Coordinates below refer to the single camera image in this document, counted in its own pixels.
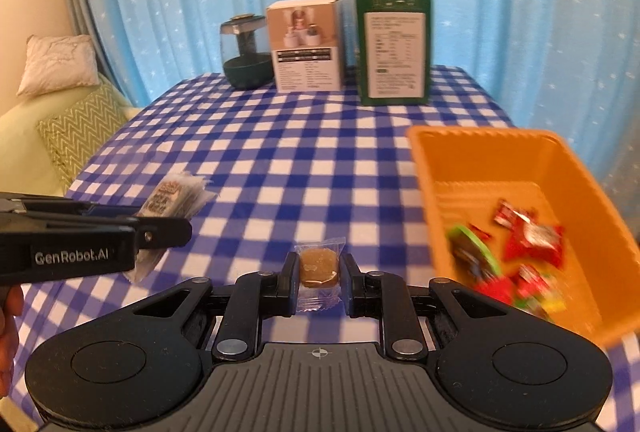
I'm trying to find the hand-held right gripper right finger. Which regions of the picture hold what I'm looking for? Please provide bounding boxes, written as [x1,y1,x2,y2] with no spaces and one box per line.
[341,257,506,363]

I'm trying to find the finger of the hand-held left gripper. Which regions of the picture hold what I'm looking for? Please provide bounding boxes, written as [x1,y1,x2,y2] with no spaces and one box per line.
[0,214,194,254]
[0,192,142,219]

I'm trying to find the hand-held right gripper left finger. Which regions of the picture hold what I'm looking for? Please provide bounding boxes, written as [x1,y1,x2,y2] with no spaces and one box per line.
[132,253,301,364]

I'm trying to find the clear brown candy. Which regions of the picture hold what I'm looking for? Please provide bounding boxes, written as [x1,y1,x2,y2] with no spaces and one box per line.
[294,237,347,313]

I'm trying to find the clear snack packet brown label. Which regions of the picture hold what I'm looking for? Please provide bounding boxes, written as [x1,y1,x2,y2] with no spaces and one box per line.
[131,171,219,283]

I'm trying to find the red snack packet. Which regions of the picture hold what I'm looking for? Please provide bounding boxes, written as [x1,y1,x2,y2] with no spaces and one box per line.
[502,216,567,269]

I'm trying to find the orange plastic tray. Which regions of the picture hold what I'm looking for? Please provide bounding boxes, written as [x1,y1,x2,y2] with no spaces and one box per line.
[406,126,640,349]

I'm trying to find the person's left hand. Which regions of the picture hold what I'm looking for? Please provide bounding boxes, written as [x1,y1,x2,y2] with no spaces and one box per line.
[0,286,26,398]

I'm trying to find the light green sofa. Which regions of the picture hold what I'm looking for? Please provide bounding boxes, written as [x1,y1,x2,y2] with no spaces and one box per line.
[0,71,144,199]

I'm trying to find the green chevron cushion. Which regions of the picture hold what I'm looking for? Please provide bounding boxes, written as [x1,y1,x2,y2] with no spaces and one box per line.
[36,84,132,184]

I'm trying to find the blue white checkered tablecloth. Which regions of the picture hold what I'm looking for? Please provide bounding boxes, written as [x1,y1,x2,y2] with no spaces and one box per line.
[0,64,640,432]

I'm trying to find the white pillow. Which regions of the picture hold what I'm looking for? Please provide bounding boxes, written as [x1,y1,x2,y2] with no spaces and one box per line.
[17,34,102,97]

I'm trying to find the dark green glass container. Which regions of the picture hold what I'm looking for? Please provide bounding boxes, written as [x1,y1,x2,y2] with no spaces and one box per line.
[220,14,275,89]

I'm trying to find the small green wrapped candy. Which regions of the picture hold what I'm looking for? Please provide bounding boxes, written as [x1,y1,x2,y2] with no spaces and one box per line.
[515,293,566,319]

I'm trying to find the small red wrapped candy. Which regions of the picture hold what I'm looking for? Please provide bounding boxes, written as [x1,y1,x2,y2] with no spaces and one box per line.
[517,264,565,299]

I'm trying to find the beige carton box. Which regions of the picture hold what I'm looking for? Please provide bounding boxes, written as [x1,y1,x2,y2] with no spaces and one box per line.
[265,0,345,93]

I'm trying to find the green carton box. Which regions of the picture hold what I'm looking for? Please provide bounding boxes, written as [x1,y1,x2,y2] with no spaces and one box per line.
[353,0,434,107]

